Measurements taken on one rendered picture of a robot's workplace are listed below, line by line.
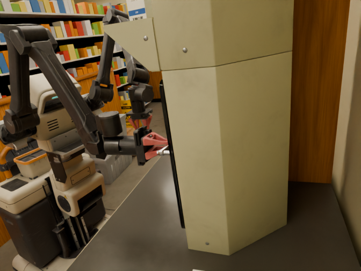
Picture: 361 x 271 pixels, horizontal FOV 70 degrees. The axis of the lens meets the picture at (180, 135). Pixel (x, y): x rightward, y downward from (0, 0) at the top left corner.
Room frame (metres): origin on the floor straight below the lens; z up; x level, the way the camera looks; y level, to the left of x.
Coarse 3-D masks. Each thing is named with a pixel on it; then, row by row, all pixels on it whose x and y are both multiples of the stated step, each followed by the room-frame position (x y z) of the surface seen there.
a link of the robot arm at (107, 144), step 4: (104, 136) 0.69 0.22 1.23; (112, 136) 0.69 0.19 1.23; (116, 136) 0.71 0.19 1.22; (120, 136) 0.70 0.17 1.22; (104, 140) 0.70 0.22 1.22; (108, 140) 0.69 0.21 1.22; (112, 140) 0.69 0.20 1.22; (116, 140) 0.69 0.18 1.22; (104, 144) 0.69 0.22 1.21; (108, 144) 0.69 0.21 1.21; (112, 144) 0.68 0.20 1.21; (116, 144) 0.68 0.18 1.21; (104, 148) 0.69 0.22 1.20; (108, 148) 0.68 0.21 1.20; (112, 148) 0.68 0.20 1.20; (116, 148) 0.67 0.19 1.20; (120, 148) 0.68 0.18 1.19; (108, 152) 0.69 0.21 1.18; (112, 152) 0.68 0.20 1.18; (116, 152) 0.68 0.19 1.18
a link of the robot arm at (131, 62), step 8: (112, 16) 1.31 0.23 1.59; (120, 16) 1.33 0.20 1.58; (128, 16) 1.40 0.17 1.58; (128, 56) 1.15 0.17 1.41; (128, 64) 1.12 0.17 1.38; (136, 64) 1.11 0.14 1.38; (136, 72) 1.06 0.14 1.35; (144, 72) 1.09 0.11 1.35; (136, 80) 1.07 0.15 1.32; (144, 80) 1.09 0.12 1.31
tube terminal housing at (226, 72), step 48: (192, 0) 0.50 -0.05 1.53; (240, 0) 0.51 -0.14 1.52; (288, 0) 0.56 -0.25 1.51; (192, 48) 0.50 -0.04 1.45; (240, 48) 0.51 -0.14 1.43; (288, 48) 0.56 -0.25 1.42; (192, 96) 0.51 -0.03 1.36; (240, 96) 0.51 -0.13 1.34; (288, 96) 0.56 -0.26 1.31; (192, 144) 0.51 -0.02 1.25; (240, 144) 0.51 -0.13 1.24; (288, 144) 0.57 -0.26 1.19; (192, 192) 0.52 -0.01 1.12; (240, 192) 0.51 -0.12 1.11; (192, 240) 0.52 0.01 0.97; (240, 240) 0.50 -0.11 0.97
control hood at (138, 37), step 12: (120, 24) 0.55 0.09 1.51; (132, 24) 0.54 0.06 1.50; (144, 24) 0.54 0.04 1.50; (120, 36) 0.56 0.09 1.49; (132, 36) 0.55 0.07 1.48; (144, 36) 0.54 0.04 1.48; (132, 48) 0.55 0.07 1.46; (144, 48) 0.54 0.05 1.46; (156, 48) 0.53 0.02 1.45; (144, 60) 0.54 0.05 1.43; (156, 60) 0.53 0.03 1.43
